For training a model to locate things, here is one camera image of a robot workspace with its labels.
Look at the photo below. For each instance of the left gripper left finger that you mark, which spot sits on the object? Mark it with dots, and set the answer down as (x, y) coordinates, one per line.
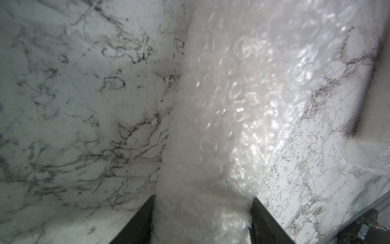
(138, 229)

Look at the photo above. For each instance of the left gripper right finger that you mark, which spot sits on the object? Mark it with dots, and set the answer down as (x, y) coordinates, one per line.
(264, 228)

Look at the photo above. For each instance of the small white ribbed vase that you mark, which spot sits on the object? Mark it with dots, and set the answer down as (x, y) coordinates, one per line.
(248, 72)

